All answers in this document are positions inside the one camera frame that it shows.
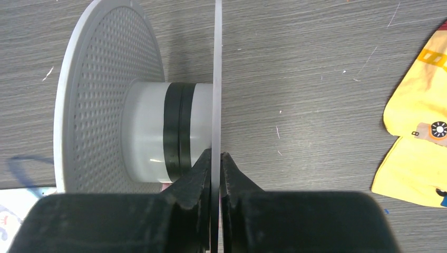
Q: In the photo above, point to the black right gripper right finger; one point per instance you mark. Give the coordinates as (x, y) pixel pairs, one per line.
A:
(255, 220)

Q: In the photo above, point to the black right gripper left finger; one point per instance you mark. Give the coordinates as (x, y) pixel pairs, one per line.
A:
(174, 220)

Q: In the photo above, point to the white perforated cable spool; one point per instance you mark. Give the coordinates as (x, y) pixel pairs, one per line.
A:
(119, 126)

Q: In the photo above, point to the white patterned cloth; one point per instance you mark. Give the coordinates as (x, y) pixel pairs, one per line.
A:
(15, 205)

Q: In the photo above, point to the yellow printed cloth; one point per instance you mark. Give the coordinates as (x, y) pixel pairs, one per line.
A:
(414, 170)

